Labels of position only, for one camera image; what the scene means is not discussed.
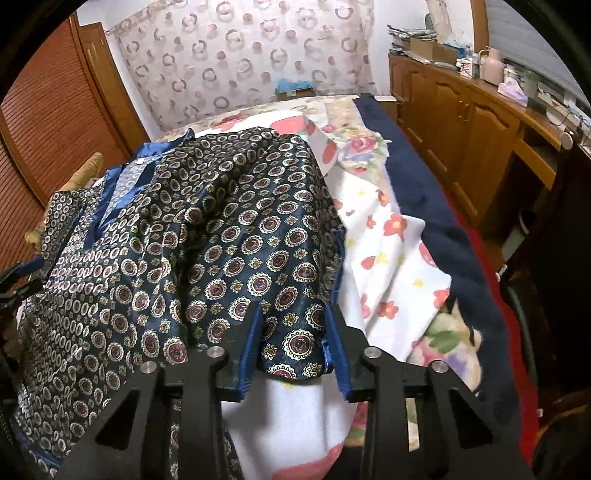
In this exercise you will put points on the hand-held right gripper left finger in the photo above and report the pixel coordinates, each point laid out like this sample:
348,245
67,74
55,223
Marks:
251,339

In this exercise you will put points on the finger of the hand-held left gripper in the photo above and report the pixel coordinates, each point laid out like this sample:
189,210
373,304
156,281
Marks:
25,293
14,273

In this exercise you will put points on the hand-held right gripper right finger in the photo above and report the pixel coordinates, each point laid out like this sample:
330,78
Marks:
337,350

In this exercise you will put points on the navy medallion print satin garment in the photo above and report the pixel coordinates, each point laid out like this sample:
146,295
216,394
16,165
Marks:
184,240

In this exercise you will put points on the white red flower cloth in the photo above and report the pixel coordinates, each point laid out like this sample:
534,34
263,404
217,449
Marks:
392,258

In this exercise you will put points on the golden brown cloth bundle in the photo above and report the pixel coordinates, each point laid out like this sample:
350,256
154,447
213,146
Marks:
78,175

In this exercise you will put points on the wooden louvered door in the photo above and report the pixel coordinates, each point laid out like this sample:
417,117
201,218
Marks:
51,115

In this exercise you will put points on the red blanket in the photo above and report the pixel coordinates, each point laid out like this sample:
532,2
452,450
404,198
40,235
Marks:
498,286

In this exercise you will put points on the navy blanket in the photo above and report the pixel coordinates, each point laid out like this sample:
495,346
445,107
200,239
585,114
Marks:
425,194

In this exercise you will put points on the black chair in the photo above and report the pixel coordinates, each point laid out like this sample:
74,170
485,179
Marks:
521,323

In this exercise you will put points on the wooden cabinet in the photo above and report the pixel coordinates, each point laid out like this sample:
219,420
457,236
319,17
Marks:
461,129

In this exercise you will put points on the blue box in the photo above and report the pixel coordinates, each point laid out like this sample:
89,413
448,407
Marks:
294,87

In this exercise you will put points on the circle pattern curtain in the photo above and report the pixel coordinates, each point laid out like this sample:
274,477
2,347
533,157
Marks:
240,60

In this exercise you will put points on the white round knob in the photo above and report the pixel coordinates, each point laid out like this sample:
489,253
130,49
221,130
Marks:
567,141

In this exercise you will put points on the purple tissue pack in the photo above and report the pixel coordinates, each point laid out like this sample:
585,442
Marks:
512,91

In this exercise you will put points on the cardboard box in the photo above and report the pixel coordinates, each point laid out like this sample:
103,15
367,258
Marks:
431,50

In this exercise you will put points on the stack of newspapers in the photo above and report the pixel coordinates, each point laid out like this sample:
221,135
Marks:
413,37

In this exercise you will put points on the pink kettle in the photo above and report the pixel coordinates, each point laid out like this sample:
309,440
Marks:
493,67

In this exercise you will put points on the beige window curtain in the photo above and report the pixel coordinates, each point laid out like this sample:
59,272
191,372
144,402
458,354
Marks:
450,21

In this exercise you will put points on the grey window blind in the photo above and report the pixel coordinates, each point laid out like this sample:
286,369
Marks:
531,41

